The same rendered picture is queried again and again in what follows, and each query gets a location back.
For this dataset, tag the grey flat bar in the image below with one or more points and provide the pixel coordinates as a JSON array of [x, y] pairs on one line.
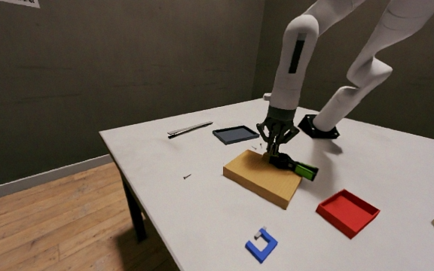
[[189, 129]]

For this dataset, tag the black spring clamp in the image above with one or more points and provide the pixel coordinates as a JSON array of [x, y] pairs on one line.
[[285, 161]]

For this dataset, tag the red shallow tray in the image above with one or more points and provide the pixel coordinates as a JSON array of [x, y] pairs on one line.
[[347, 212]]

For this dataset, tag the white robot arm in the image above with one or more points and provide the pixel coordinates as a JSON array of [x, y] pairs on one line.
[[401, 19]]

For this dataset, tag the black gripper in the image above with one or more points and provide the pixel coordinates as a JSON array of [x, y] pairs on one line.
[[283, 123]]

